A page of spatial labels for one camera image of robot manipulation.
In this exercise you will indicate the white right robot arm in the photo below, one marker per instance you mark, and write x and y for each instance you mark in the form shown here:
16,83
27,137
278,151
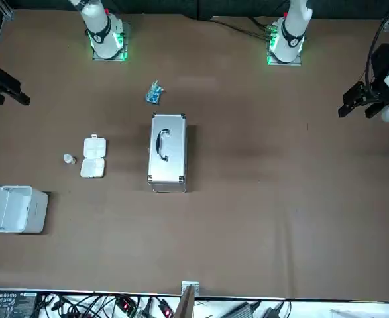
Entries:
98,33

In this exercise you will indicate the aluminium camera post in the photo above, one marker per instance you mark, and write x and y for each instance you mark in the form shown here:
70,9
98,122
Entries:
187,304

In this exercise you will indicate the white lidded waste bin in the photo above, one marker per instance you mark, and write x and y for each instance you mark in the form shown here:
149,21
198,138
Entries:
35,212

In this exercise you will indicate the blue pill blister packet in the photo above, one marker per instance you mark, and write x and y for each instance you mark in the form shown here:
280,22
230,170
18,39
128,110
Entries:
154,94

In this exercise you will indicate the black labelled power adapter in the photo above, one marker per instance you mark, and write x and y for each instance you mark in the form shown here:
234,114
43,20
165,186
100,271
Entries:
12,303

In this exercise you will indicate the small white medicine bottle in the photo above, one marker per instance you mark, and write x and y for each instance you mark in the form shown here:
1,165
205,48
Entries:
68,159

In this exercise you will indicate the black plug red light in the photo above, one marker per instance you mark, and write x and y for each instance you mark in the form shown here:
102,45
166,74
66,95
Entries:
125,306
166,311

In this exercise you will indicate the plain black power adapter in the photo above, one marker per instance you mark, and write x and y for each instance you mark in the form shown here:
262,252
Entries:
277,312

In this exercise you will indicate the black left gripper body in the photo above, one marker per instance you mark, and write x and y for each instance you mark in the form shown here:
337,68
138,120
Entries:
379,66

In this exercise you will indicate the white open pill box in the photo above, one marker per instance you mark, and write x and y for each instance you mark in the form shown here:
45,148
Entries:
93,169

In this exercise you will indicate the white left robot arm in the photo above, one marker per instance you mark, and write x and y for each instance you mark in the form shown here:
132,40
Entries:
292,36

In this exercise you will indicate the silver aluminium medical case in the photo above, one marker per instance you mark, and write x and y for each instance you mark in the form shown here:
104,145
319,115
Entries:
167,165

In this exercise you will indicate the grey power brick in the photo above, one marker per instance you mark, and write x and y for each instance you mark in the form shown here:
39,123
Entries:
242,311

